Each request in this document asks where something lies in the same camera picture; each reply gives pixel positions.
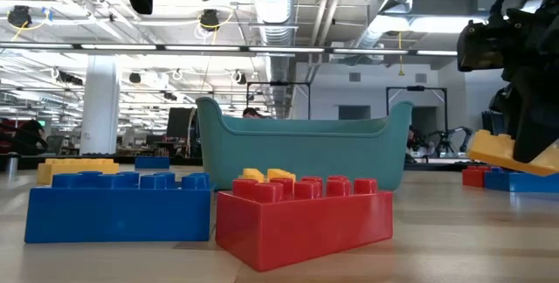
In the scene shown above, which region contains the blue plastic building block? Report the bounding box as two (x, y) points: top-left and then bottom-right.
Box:
(483, 167), (559, 194)
(134, 155), (171, 171)
(24, 170), (213, 245)

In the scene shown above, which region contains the black monitor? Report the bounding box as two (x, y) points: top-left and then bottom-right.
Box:
(165, 107), (197, 140)

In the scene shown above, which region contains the white pillar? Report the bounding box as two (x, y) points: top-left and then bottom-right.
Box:
(79, 53), (122, 156)

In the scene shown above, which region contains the teal plastic bin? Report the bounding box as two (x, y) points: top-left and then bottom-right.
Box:
(195, 96), (414, 192)

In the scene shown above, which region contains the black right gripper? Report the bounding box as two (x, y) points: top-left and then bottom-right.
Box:
(491, 5), (559, 164)

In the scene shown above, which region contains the long LED light bar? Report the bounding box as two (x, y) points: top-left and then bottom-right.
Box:
(0, 41), (459, 58)

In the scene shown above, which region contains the yellow plastic building block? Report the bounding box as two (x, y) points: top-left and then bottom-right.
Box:
(238, 168), (298, 184)
(36, 157), (121, 187)
(466, 128), (559, 177)

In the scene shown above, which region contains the person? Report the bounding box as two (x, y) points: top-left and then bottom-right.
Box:
(242, 107), (272, 121)

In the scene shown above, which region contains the yellow ceiling cable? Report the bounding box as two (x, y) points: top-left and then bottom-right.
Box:
(194, 5), (237, 42)

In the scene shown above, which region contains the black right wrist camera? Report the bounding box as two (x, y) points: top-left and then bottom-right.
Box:
(457, 19), (513, 72)

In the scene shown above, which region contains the black ceiling-mounted camera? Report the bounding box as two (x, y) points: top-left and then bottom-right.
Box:
(6, 5), (35, 29)
(199, 8), (221, 32)

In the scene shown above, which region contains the black looped cable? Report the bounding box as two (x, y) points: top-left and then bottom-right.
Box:
(0, 121), (50, 155)

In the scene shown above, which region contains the wide silver ceiling duct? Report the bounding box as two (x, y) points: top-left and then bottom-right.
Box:
(248, 0), (307, 116)

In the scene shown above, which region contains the dark wall window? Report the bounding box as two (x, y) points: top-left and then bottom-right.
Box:
(338, 105), (372, 121)

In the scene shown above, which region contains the yellow hanging cord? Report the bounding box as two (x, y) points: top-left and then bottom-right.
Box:
(396, 31), (405, 78)

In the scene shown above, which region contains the red plastic building block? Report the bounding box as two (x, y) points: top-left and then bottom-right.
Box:
(461, 165), (493, 189)
(215, 176), (394, 273)

